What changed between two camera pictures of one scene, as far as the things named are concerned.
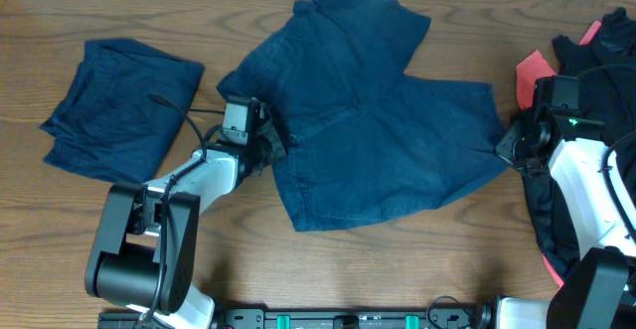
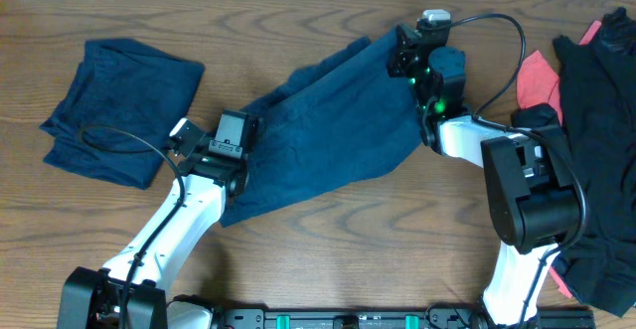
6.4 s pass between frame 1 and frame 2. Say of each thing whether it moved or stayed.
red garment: stayed
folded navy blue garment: stayed
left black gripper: moved
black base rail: stayed
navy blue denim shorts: moved
